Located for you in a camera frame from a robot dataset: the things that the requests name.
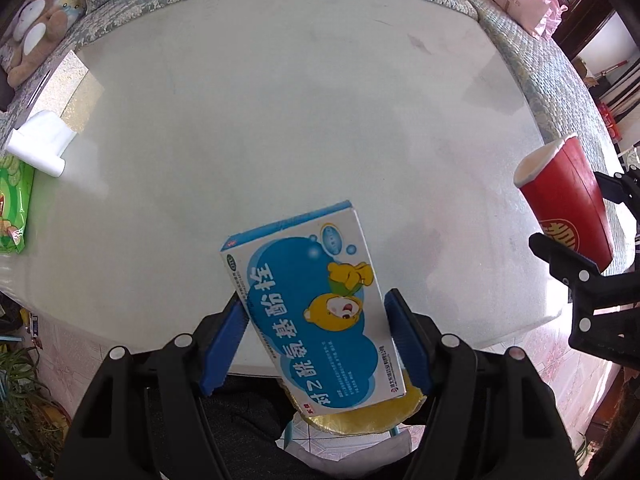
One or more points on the blue bear medicine box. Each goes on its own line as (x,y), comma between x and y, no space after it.
(308,286)

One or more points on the floral quilted sofa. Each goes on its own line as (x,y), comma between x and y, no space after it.
(219,116)

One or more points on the glittery tissue box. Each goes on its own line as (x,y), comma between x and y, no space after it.
(71,92)

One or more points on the green chips bag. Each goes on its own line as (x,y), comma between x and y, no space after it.
(16,179)

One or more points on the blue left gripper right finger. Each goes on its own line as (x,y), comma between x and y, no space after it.
(412,335)

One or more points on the red paper cup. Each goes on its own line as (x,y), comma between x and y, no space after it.
(563,193)

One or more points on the white tissue roll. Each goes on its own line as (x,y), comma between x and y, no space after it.
(41,142)

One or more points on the green potted plant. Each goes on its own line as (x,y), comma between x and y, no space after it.
(37,422)

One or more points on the brown plush monkey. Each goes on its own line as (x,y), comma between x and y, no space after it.
(45,25)

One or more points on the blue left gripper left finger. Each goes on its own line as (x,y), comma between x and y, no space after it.
(220,337)

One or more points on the yellow lined trash bin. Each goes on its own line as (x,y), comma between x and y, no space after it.
(372,419)

